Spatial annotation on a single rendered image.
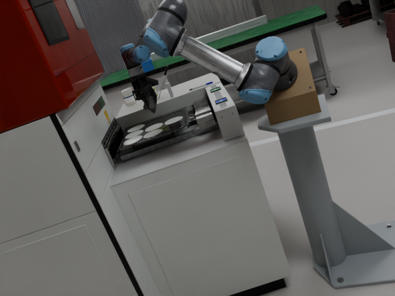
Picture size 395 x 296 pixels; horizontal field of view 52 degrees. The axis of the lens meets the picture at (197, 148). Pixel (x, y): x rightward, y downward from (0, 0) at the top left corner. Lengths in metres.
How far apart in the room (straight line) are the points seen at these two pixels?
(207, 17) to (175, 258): 4.92
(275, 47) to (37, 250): 1.22
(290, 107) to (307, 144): 0.19
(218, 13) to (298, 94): 4.73
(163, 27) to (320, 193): 1.02
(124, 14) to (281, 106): 8.40
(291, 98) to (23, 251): 1.25
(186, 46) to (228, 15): 4.84
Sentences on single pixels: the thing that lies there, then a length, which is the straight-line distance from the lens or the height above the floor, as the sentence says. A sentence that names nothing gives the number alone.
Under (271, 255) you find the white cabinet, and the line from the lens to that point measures 2.01.
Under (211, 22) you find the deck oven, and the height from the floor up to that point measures 1.00.
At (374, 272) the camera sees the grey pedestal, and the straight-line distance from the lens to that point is 2.14.
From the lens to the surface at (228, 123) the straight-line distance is 1.76.
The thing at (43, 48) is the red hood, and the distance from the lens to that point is 1.51.
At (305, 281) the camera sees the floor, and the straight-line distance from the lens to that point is 2.18.
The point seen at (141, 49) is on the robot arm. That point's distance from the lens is 1.93.
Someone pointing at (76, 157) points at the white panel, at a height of 1.05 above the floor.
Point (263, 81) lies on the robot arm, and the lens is 1.57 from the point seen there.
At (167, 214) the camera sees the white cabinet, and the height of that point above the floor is 0.61.
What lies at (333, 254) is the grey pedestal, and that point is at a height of 0.08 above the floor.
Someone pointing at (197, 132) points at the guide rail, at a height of 0.84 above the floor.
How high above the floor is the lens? 1.42
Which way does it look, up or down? 19 degrees down
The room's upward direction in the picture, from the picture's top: 20 degrees counter-clockwise
